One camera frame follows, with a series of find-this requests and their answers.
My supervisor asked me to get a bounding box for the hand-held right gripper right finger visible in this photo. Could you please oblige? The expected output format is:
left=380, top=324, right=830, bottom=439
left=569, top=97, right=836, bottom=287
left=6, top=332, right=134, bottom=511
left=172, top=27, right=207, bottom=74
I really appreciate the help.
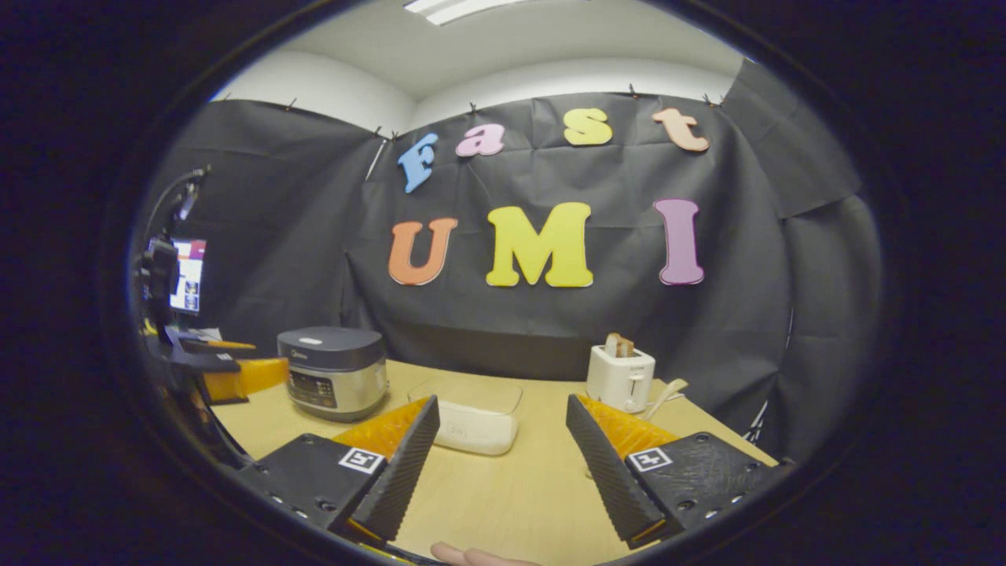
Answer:
left=566, top=393, right=795, bottom=549

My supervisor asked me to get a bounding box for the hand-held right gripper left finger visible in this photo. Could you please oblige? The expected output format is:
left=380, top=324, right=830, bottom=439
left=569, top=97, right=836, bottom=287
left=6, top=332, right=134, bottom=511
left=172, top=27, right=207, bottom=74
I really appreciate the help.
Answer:
left=236, top=395, right=441, bottom=547

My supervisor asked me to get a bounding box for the silver black rice cooker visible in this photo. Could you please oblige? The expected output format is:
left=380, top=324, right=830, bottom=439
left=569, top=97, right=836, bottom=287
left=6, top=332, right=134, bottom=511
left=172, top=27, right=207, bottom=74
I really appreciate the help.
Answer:
left=277, top=326, right=390, bottom=423

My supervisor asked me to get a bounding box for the clear plastic rice container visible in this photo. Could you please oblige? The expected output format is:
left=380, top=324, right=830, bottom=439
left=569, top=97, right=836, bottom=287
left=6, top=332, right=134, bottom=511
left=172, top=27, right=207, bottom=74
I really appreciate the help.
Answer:
left=409, top=379, right=523, bottom=457

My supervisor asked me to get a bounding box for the wooden spoon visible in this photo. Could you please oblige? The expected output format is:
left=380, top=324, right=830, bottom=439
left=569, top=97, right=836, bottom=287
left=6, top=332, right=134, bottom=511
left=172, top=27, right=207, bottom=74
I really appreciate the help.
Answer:
left=643, top=379, right=689, bottom=421

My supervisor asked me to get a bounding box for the computer monitor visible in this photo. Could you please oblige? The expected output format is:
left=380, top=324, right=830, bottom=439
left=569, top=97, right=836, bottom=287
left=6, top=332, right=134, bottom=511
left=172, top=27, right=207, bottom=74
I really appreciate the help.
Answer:
left=169, top=238, right=207, bottom=315

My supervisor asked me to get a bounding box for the white toaster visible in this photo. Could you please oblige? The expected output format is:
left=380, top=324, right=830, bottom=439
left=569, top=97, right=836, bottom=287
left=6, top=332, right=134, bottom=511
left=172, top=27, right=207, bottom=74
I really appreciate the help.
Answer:
left=586, top=344, right=657, bottom=414

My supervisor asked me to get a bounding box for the black backdrop cloth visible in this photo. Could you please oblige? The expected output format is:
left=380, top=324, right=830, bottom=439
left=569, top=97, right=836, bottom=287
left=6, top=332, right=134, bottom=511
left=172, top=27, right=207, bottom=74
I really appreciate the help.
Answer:
left=130, top=59, right=885, bottom=465

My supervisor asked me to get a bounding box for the ceiling light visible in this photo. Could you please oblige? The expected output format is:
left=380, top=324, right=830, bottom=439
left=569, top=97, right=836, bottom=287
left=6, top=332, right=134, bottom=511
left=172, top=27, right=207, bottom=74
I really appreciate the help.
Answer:
left=403, top=0, right=535, bottom=26

